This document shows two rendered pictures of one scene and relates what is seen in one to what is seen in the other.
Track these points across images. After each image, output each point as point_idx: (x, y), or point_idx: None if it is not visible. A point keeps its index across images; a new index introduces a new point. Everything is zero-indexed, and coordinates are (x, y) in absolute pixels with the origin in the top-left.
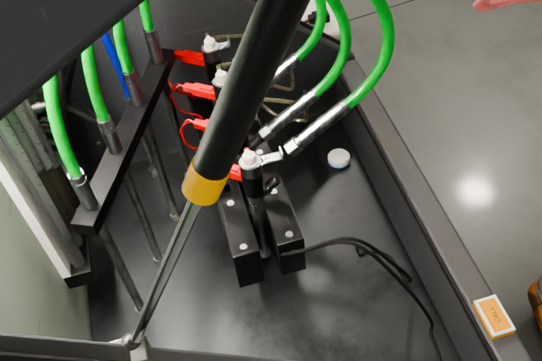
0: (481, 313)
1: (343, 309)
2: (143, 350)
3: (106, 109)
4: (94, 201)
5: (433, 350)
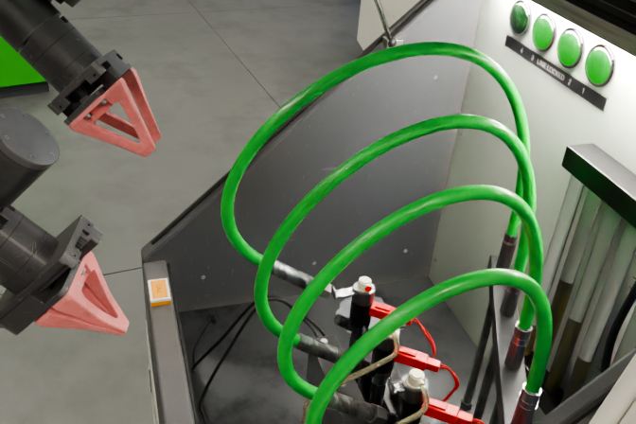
0: (168, 290)
1: (270, 395)
2: (385, 37)
3: (514, 265)
4: (497, 261)
5: (197, 359)
